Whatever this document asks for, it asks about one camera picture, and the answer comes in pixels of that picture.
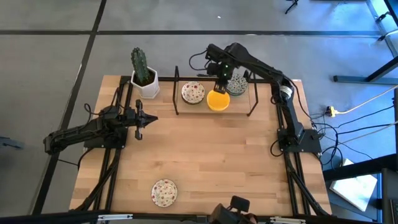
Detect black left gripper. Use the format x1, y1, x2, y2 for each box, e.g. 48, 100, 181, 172
125, 99, 159, 141

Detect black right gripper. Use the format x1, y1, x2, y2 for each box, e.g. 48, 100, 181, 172
213, 60, 234, 95

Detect yellow mini bowl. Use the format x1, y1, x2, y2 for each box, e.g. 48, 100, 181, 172
206, 89, 231, 112

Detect green floral mini bowl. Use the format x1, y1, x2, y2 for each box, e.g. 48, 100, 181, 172
226, 73, 249, 96
181, 80, 206, 105
150, 178, 178, 208

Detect green cactus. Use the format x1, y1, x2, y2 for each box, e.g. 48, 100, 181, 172
130, 47, 151, 85

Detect black stand leg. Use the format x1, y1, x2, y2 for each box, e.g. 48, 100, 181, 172
285, 0, 300, 15

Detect yellow power strip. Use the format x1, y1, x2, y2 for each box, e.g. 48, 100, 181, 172
325, 105, 339, 118

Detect grey table leg beam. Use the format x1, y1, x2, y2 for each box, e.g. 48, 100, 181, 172
333, 55, 398, 86

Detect grey floor object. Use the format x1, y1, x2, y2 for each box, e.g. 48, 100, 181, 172
0, 136, 25, 151

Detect black desk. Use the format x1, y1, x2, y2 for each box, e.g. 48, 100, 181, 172
322, 154, 398, 224

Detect white flat box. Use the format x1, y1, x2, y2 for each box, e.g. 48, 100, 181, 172
328, 157, 379, 213

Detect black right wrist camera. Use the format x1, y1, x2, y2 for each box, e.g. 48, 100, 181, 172
205, 61, 222, 77

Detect black wire wooden shelf rack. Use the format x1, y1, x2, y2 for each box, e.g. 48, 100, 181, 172
172, 65, 259, 118

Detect black right camera cable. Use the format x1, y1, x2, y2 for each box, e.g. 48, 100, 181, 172
188, 49, 216, 78

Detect black camera cable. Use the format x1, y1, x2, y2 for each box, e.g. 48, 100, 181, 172
188, 49, 216, 78
83, 102, 105, 121

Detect black aluminium table frame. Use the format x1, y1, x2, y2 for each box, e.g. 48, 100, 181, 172
70, 74, 332, 224

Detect black left camera cable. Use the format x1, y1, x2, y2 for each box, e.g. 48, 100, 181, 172
83, 102, 105, 121

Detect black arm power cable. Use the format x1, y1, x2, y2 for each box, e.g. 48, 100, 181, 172
57, 147, 95, 170
269, 138, 285, 158

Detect black table-level camera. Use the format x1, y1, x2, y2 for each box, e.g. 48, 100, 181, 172
207, 195, 259, 224

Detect white floor cable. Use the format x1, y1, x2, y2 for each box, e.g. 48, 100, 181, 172
337, 84, 398, 115

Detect black floor cable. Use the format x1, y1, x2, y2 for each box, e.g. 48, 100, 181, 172
337, 105, 396, 129

